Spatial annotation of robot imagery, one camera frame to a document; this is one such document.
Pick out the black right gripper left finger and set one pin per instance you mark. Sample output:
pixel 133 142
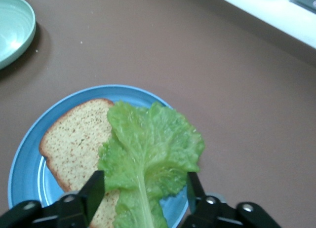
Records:
pixel 74 210

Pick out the white lower shelf board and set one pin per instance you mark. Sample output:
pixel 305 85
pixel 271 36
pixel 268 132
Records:
pixel 259 13

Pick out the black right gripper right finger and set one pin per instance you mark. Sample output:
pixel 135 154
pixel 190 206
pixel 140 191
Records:
pixel 217 215

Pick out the pale green plate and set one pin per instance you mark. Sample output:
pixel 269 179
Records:
pixel 12 28

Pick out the light brown bread slice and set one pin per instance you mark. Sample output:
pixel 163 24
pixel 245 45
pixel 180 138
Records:
pixel 74 144

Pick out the blue plate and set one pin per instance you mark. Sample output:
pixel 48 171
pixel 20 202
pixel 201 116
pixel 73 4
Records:
pixel 27 168

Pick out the green lettuce leaf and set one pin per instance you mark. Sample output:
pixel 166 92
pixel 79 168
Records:
pixel 150 151

